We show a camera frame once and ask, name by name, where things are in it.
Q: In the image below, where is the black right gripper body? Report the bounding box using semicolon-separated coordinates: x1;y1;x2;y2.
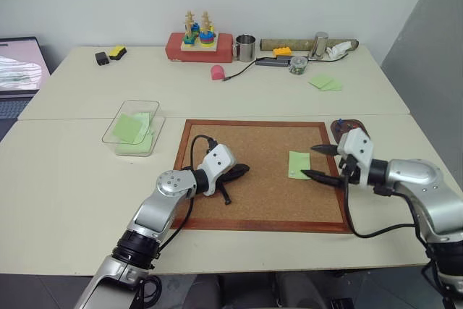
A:
334;141;363;185

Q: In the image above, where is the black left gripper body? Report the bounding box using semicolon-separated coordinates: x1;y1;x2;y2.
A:
215;166;239;190

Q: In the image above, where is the brown oval tray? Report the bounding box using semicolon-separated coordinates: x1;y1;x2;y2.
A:
330;118;368;146

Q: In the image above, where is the pinned green sticky note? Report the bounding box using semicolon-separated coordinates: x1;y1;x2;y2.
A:
288;150;313;181

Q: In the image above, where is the glass jar of pushpins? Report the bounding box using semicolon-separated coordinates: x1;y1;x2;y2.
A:
288;55;309;76

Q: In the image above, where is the green sticky note stack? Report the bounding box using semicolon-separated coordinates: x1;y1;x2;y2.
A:
116;111;157;155

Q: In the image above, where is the clear plastic box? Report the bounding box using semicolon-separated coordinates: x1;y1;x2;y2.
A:
101;99;166;158

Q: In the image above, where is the tilted green sticky note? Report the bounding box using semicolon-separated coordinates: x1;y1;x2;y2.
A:
112;113;145;144

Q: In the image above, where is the red rectangular box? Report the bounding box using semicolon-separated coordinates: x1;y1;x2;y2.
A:
165;32;234;64

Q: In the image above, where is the wood-framed cork board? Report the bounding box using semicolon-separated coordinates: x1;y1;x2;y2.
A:
169;119;354;234

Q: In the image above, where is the crumpled white cloth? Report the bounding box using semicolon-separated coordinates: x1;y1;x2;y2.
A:
324;41;352;60

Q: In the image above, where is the silver metal cylinder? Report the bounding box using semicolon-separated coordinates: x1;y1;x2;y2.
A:
308;31;330;61

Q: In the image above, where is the dark grey USB hub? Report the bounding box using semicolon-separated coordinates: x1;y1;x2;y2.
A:
255;56;292;68

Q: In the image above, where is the stainless steel mug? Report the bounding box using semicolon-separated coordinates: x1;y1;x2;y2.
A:
231;34;258;62

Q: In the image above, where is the wooden colourful stacking toy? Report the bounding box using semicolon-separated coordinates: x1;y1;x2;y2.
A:
180;9;220;54

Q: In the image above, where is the grey partition panel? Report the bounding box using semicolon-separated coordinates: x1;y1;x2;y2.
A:
381;0;463;194

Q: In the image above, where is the yellow and black sponge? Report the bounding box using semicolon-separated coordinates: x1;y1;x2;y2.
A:
108;44;128;62

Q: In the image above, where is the open laptop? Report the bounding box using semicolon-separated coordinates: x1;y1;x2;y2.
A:
0;36;52;140

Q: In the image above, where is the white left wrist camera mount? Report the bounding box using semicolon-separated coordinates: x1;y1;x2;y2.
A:
196;143;237;198

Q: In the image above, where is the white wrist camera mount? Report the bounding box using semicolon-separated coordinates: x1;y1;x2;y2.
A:
337;128;374;184
196;143;237;198

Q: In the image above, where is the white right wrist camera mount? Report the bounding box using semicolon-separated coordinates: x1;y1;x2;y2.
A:
337;128;374;184

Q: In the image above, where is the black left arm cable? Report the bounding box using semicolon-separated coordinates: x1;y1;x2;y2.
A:
134;134;218;306

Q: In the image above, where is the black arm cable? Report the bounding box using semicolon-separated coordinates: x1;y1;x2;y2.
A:
134;134;218;306
339;155;432;240

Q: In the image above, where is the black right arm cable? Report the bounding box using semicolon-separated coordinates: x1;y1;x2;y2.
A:
339;155;432;240

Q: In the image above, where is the black USB cable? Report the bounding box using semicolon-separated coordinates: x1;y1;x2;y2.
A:
223;56;262;82

